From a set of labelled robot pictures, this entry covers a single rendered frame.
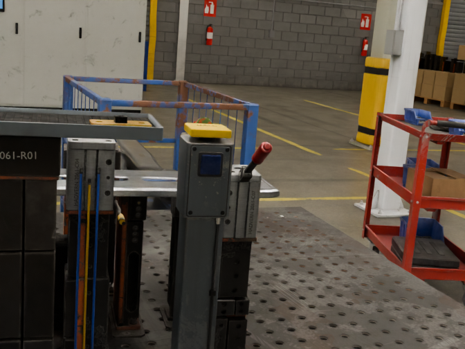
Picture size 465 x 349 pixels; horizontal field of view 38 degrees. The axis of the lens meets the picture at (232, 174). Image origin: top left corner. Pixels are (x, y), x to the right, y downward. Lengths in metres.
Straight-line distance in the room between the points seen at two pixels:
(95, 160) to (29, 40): 8.08
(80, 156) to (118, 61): 8.25
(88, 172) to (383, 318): 0.77
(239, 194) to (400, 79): 4.06
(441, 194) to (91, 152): 2.50
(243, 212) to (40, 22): 8.10
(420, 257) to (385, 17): 5.24
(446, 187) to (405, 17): 2.05
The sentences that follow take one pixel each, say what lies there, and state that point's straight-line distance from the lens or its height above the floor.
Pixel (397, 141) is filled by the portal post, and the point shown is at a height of 0.57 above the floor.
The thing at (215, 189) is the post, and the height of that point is 1.07.
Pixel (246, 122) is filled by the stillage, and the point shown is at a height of 0.86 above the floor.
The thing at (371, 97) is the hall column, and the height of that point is 0.62.
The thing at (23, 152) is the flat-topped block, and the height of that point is 1.12.
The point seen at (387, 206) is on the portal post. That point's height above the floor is 0.06.
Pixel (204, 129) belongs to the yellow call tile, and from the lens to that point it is 0.96.
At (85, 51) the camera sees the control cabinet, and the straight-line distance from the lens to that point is 9.26.
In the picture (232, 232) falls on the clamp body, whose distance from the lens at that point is 1.18.
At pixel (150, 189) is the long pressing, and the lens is 1.25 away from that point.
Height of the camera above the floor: 1.30
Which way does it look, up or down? 12 degrees down
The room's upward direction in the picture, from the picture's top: 5 degrees clockwise
